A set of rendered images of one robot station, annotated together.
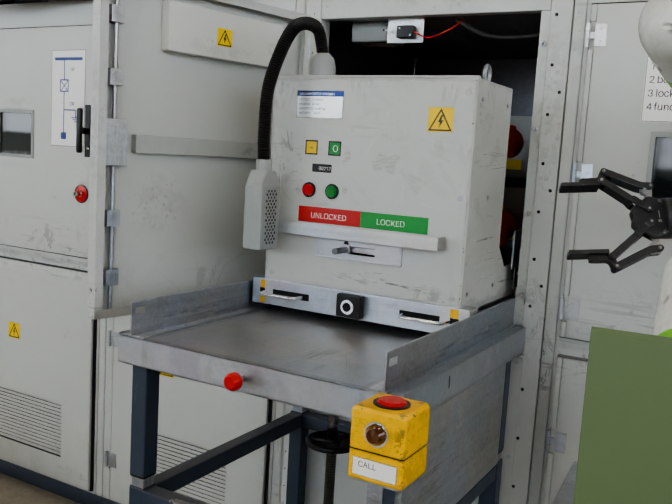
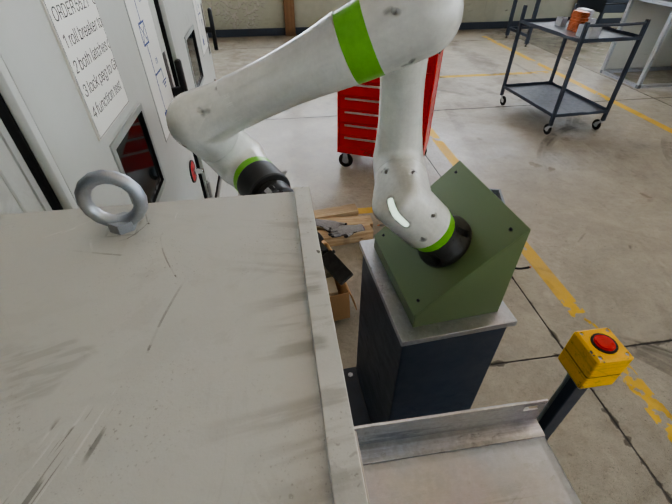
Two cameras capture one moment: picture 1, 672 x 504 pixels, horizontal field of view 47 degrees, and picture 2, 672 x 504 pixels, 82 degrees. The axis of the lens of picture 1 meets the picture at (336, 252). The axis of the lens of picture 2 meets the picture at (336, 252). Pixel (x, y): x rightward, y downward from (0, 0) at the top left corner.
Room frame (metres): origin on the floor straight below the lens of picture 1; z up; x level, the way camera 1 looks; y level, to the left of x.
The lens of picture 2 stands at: (1.72, -0.04, 1.55)
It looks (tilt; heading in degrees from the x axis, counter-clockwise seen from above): 40 degrees down; 232
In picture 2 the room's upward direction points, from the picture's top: straight up
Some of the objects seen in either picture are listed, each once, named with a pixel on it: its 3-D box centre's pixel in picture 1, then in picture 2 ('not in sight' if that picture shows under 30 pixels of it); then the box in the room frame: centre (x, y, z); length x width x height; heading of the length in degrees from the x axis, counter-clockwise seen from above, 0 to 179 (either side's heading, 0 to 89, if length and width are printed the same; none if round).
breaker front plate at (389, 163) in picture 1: (361, 190); not in sight; (1.69, -0.05, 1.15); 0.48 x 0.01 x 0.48; 61
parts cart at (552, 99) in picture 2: not in sight; (562, 67); (-2.51, -1.87, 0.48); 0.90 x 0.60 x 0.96; 64
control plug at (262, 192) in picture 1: (262, 209); not in sight; (1.73, 0.17, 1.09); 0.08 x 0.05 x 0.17; 151
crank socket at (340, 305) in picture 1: (349, 306); not in sight; (1.67, -0.04, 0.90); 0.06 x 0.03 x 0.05; 61
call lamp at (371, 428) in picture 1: (374, 435); not in sight; (0.95, -0.06, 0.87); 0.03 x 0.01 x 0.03; 60
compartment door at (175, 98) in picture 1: (207, 152); not in sight; (1.89, 0.33, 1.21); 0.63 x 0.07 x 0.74; 139
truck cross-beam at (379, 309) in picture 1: (357, 304); not in sight; (1.70, -0.06, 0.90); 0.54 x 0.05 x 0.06; 61
